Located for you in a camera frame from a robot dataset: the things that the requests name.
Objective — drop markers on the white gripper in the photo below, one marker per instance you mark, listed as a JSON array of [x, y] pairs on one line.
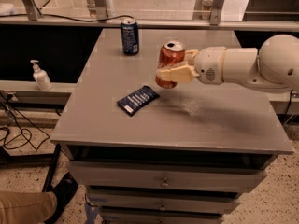
[[209, 63]]

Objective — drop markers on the red coke can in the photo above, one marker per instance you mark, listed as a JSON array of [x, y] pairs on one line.
[[171, 53]]

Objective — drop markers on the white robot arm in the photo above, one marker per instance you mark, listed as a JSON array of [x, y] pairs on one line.
[[274, 67]]

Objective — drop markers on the blue pepsi can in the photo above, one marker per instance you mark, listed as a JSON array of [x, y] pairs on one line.
[[130, 36]]

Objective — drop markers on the blue rxbar wrapper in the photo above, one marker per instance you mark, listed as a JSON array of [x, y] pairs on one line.
[[136, 100]]

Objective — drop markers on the grey drawer cabinet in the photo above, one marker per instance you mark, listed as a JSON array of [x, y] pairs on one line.
[[195, 124]]

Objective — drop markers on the top grey drawer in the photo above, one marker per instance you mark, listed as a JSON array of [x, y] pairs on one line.
[[165, 176]]

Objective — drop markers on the grey drawer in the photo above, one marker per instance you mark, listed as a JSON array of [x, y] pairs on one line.
[[162, 201], [165, 176], [139, 216]]

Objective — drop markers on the white pump bottle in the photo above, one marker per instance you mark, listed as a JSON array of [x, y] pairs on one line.
[[41, 77]]

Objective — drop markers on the middle grey drawer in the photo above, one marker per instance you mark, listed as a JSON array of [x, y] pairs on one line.
[[162, 201]]

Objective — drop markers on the black metal stand leg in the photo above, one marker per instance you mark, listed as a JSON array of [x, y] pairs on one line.
[[52, 168]]

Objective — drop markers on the bottom grey drawer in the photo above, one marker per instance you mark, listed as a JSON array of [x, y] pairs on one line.
[[139, 216]]

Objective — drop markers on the black shoe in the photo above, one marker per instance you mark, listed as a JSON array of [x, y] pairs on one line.
[[64, 192]]

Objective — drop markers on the tan trouser leg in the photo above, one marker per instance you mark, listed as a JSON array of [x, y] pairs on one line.
[[26, 208]]

